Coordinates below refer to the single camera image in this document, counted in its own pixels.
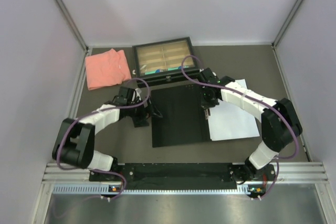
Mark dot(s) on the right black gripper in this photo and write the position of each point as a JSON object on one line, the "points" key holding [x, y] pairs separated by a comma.
{"points": [[206, 104]]}

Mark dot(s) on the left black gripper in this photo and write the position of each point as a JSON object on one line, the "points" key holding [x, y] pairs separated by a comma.
{"points": [[140, 120]]}

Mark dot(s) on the white paper sheet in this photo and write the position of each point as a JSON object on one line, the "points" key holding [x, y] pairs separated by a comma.
{"points": [[229, 122]]}

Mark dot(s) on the black ring binder folder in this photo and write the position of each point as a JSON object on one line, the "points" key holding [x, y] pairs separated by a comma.
{"points": [[183, 120]]}

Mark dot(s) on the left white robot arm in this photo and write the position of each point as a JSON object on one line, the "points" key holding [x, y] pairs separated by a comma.
{"points": [[76, 137]]}

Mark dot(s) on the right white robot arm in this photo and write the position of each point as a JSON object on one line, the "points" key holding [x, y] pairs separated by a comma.
{"points": [[280, 124]]}

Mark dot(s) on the black glass-lid compartment box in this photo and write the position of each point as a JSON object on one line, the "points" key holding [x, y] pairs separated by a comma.
{"points": [[160, 62]]}

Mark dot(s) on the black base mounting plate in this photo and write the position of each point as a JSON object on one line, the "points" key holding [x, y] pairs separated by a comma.
{"points": [[190, 175]]}

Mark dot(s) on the pink folded cloth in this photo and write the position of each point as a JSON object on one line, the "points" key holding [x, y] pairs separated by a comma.
{"points": [[106, 69]]}

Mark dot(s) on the grey slotted cable duct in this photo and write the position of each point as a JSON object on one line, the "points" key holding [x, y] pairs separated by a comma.
{"points": [[107, 189]]}

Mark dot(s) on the aluminium frame rail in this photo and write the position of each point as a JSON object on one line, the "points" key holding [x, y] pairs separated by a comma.
{"points": [[71, 24]]}

